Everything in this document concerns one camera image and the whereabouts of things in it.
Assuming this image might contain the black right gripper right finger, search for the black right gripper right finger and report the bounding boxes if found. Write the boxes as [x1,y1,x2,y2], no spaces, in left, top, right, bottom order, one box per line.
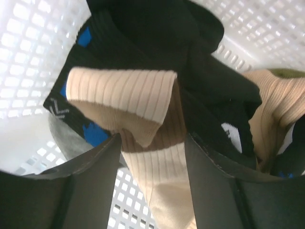
[185,135,269,229]

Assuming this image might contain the white plastic laundry basket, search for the white plastic laundry basket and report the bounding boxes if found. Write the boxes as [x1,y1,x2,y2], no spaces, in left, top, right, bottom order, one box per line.
[0,0,305,229]

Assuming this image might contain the black sock with label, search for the black sock with label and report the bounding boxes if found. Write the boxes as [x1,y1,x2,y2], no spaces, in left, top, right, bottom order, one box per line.
[270,117,305,178]

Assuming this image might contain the black blue patterned sock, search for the black blue patterned sock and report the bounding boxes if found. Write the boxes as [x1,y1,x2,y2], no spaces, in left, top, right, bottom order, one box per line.
[43,0,261,167]

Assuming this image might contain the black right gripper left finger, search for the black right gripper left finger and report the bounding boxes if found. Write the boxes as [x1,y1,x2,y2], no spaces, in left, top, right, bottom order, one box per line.
[21,135,122,229]

